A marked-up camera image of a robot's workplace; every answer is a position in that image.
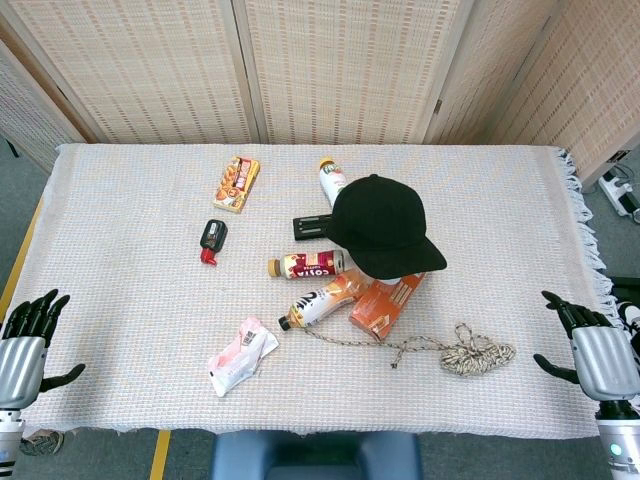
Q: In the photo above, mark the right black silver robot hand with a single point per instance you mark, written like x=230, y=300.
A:
x=602, y=357

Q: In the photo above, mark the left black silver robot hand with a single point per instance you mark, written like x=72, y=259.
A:
x=22, y=357

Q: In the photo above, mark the black baseball cap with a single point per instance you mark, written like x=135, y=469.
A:
x=382, y=225

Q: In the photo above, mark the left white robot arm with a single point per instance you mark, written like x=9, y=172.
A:
x=10, y=440

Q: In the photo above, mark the black white shoe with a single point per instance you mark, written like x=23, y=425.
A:
x=631, y=320

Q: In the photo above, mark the brown shoe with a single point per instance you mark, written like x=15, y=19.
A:
x=42, y=444

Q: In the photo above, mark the woven fringed tablecloth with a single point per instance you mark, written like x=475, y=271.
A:
x=125, y=300

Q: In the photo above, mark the white power strip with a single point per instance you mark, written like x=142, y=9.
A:
x=620, y=192

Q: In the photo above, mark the pink white plastic packet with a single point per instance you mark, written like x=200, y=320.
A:
x=240, y=357

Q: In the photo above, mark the black sauce bottle red cap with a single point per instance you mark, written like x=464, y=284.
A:
x=213, y=235

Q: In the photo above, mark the orange carton box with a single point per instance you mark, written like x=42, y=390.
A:
x=380, y=310

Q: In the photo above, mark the woven folding screen panel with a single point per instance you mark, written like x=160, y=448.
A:
x=590, y=85
x=480, y=75
x=150, y=70
x=345, y=70
x=30, y=115

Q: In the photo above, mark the yellow snack box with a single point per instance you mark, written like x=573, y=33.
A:
x=236, y=184

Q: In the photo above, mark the orange juice bottle black cap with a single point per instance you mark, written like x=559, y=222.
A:
x=325, y=300

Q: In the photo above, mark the Costa coffee bottle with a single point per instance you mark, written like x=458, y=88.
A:
x=310, y=263

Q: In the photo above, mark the black rectangular device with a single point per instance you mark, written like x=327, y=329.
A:
x=310, y=228

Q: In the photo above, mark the white drink bottle yellow cap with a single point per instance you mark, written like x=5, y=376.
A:
x=332, y=181

